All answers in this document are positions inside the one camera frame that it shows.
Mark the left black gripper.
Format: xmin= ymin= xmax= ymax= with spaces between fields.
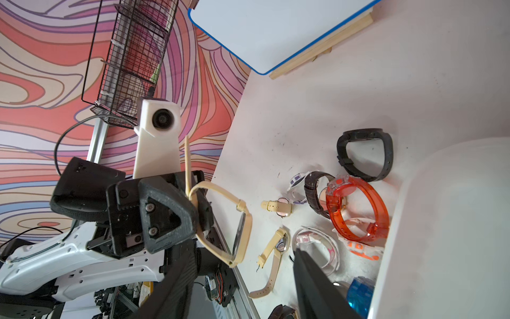
xmin=50 ymin=158 xmax=211 ymax=257

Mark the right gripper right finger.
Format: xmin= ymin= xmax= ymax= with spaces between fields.
xmin=293 ymin=249 xmax=360 ymax=319

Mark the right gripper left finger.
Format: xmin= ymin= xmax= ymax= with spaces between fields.
xmin=137 ymin=239 xmax=197 ymax=319

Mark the beige strap watch long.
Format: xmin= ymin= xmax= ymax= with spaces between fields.
xmin=248 ymin=227 xmax=290 ymax=299

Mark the brown strap watch front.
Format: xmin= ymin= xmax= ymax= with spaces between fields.
xmin=268 ymin=304 xmax=299 ymax=319

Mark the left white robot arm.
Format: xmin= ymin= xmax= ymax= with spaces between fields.
xmin=1 ymin=158 xmax=213 ymax=318

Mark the white pink kids watch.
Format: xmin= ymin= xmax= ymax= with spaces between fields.
xmin=292 ymin=227 xmax=340 ymax=276

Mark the white orange kids watch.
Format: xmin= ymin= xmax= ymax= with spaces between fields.
xmin=333 ymin=230 xmax=384 ymax=261

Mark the white purple kids watch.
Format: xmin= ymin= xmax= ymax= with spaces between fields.
xmin=286 ymin=171 xmax=310 ymax=205

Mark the dark brown leather watch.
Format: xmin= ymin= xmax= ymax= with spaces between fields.
xmin=304 ymin=171 xmax=335 ymax=219

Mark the white plastic storage tray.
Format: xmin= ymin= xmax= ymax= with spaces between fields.
xmin=369 ymin=138 xmax=509 ymax=318

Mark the black band watch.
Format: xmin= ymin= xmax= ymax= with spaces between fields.
xmin=336 ymin=128 xmax=394 ymax=183

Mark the blue framed whiteboard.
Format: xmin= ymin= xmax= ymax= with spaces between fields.
xmin=188 ymin=1 xmax=376 ymax=75

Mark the black wire basket left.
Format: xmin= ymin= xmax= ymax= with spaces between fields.
xmin=81 ymin=1 xmax=179 ymax=129

